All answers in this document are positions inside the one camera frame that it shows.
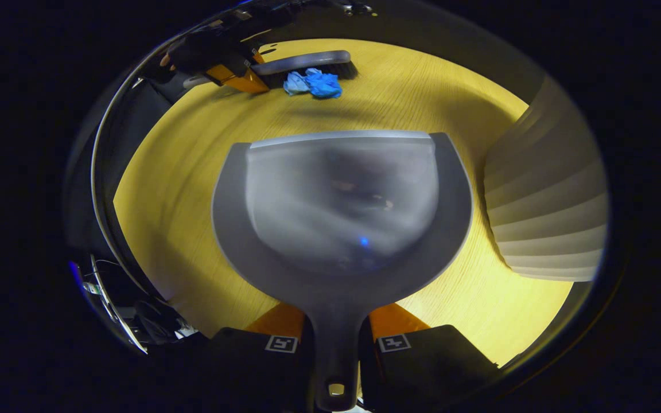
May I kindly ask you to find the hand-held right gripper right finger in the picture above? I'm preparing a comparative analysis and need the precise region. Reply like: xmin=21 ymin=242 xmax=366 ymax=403
xmin=359 ymin=302 xmax=500 ymax=411

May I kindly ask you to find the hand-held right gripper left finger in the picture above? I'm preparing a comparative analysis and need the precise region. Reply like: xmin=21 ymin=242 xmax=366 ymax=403
xmin=193 ymin=302 xmax=314 ymax=413

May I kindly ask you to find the blue paper trash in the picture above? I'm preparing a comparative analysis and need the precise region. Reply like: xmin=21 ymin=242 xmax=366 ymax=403
xmin=283 ymin=68 xmax=343 ymax=99

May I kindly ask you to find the grey plastic dustpan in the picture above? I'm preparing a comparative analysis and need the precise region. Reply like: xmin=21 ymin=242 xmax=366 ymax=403
xmin=211 ymin=130 xmax=473 ymax=411

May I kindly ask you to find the white ribbed garbage bin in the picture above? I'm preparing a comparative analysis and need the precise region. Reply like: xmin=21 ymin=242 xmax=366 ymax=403
xmin=483 ymin=75 xmax=609 ymax=283

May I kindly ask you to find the wooden desktop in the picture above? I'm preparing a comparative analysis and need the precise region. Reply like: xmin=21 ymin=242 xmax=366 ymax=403
xmin=112 ymin=38 xmax=575 ymax=368

